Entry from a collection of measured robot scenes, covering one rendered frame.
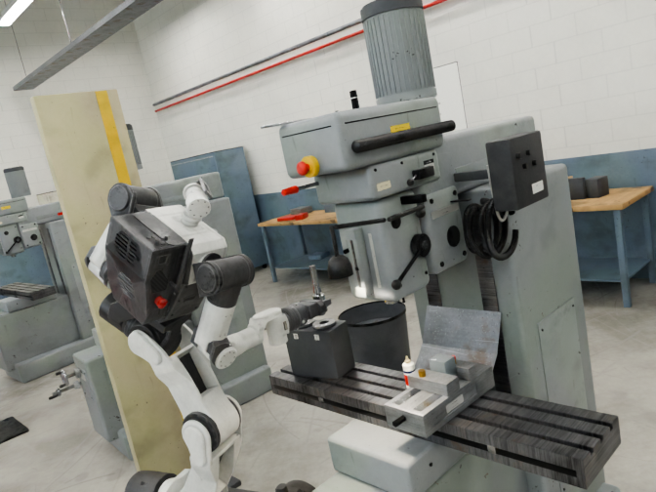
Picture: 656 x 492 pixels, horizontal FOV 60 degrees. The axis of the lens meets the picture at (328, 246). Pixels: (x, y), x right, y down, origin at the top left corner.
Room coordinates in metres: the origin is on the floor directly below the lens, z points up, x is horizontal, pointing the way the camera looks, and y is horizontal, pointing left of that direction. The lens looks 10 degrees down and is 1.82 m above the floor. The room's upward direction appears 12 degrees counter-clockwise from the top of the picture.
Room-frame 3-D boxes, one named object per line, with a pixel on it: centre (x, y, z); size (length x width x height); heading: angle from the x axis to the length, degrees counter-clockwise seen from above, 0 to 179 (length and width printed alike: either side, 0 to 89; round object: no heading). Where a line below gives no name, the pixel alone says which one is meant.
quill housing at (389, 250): (1.76, -0.17, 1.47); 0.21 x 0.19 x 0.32; 42
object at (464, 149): (2.09, -0.54, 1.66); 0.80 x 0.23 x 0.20; 132
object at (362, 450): (1.75, -0.17, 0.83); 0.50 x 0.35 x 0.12; 132
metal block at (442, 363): (1.64, -0.27, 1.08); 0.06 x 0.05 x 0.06; 40
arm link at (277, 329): (1.91, 0.23, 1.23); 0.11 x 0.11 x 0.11; 46
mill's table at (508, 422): (1.76, -0.16, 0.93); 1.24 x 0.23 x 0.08; 42
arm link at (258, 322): (1.85, 0.26, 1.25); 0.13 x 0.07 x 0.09; 134
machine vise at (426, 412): (1.62, -0.25, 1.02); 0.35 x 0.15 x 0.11; 130
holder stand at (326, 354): (2.07, 0.11, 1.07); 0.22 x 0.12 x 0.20; 53
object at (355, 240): (1.68, -0.08, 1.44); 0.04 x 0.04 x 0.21; 42
